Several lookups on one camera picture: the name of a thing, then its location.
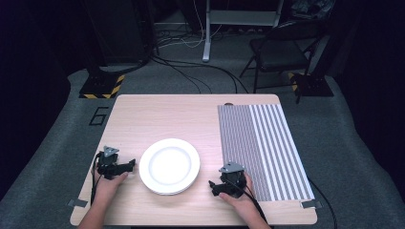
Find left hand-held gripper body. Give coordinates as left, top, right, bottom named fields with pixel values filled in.
left=95, top=145, right=124, bottom=181

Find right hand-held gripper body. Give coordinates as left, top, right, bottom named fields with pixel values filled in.
left=218, top=161, right=248, bottom=199

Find person's left hand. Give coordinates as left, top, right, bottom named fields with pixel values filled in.
left=92, top=167, right=130, bottom=205

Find person's right hand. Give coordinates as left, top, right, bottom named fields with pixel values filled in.
left=219, top=173, right=256, bottom=221

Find grey white striped placemat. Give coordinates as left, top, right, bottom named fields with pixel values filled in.
left=217, top=103, right=316, bottom=202

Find grey tape strip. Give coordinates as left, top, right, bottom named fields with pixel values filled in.
left=67, top=198, right=89, bottom=209
left=300, top=199, right=324, bottom=210

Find black yellow striped stand base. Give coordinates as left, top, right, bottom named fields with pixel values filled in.
left=78, top=73, right=126, bottom=100
left=288, top=72, right=335, bottom=98

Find large black cabinet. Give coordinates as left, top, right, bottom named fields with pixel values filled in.
left=80, top=0, right=158, bottom=67

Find black folding chair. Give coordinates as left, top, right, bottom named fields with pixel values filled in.
left=239, top=20, right=330, bottom=94

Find white metal stand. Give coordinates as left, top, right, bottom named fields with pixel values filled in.
left=202, top=0, right=285, bottom=63

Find left hand-held gripper black cable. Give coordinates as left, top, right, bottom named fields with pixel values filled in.
left=90, top=151, right=105, bottom=206

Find hand-held gripper black cable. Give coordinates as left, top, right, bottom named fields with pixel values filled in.
left=90, top=151, right=105, bottom=206
left=226, top=177, right=268, bottom=224

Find right hand-held gripper black cable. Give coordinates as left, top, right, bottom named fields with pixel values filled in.
left=226, top=177, right=268, bottom=224

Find black cable off table edge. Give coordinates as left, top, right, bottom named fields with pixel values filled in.
left=307, top=177, right=338, bottom=229

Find thin black floor cable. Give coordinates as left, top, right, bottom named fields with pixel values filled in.
left=158, top=59, right=214, bottom=94

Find long black floor cable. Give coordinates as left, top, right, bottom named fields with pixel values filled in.
left=151, top=55, right=249, bottom=94

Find white floor cables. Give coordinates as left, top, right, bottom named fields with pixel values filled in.
left=157, top=0, right=224, bottom=50

